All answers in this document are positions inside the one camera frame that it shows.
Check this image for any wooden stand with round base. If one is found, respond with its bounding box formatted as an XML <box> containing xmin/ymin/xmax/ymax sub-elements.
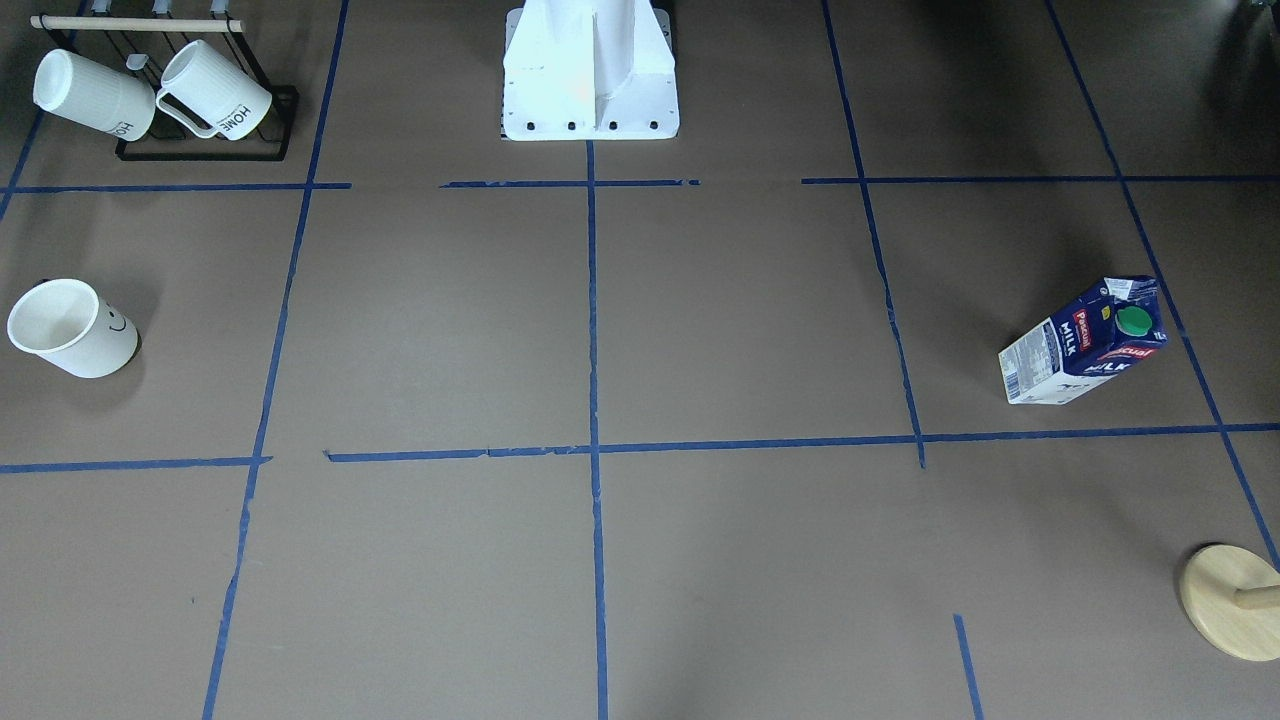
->
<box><xmin>1179</xmin><ymin>544</ymin><xmax>1279</xmax><ymax>662</ymax></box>

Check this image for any white smiley paper cup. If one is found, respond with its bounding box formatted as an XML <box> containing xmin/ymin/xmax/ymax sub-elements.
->
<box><xmin>6</xmin><ymin>279</ymin><xmax>140</xmax><ymax>379</ymax></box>

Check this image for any blue Pascual milk carton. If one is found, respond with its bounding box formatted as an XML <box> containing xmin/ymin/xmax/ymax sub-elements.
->
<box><xmin>998</xmin><ymin>275</ymin><xmax>1169</xmax><ymax>405</ymax></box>

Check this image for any white HOME mug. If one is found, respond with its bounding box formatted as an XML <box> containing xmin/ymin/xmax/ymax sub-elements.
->
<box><xmin>155</xmin><ymin>40</ymin><xmax>273</xmax><ymax>141</ymax></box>

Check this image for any white ribbed mug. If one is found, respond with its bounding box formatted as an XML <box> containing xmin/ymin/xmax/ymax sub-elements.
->
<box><xmin>33</xmin><ymin>49</ymin><xmax>156</xmax><ymax>142</ymax></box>

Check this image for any black wire mug rack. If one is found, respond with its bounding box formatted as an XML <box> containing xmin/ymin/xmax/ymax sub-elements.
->
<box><xmin>29</xmin><ymin>1</ymin><xmax>301</xmax><ymax>163</ymax></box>

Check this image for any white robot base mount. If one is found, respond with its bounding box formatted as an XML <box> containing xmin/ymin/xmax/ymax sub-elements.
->
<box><xmin>500</xmin><ymin>1</ymin><xmax>681</xmax><ymax>142</ymax></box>

